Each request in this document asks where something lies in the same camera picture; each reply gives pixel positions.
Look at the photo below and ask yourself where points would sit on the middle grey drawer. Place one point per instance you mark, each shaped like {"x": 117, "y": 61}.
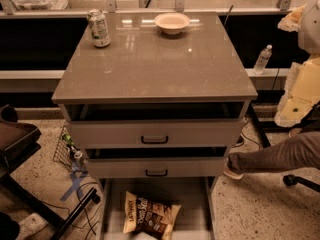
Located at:
{"x": 156, "y": 162}

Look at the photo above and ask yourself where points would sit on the brown chip bag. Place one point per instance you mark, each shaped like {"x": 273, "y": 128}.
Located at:
{"x": 154, "y": 218}

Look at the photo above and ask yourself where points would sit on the light sneaker shoe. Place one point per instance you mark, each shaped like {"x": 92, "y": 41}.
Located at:
{"x": 227, "y": 172}

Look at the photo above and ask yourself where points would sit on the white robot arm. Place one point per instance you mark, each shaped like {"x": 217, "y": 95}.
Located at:
{"x": 302, "y": 85}

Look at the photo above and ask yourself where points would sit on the grey drawer cabinet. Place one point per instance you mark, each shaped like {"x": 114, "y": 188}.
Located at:
{"x": 144, "y": 65}

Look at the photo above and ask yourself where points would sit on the person leg brown trousers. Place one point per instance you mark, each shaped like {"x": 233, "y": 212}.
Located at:
{"x": 299, "y": 151}

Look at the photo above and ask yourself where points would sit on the black metal stand leg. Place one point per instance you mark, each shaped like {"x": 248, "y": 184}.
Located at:
{"x": 61, "y": 225}

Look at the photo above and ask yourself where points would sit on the white paper bowl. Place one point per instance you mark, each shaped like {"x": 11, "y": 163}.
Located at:
{"x": 172, "y": 23}

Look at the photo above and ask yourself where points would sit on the wire mesh basket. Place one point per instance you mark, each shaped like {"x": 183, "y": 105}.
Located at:
{"x": 67, "y": 154}

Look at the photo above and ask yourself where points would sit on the black stacked trays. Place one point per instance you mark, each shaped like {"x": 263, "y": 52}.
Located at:
{"x": 18, "y": 141}

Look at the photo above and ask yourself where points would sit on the green white soda can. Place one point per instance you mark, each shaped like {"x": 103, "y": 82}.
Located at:
{"x": 99, "y": 29}

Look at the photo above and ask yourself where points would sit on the black office chair base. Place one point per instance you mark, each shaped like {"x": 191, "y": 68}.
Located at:
{"x": 291, "y": 180}

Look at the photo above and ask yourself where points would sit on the grey drawer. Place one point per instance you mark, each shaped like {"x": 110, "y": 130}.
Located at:
{"x": 156, "y": 162}
{"x": 174, "y": 125}

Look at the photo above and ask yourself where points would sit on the bottom open drawer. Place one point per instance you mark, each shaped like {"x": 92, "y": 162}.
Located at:
{"x": 195, "y": 220}

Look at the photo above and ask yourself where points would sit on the clear plastic water bottle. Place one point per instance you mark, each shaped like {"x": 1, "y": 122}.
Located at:
{"x": 262, "y": 60}

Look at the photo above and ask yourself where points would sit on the top grey drawer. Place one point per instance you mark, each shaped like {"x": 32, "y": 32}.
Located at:
{"x": 174, "y": 125}

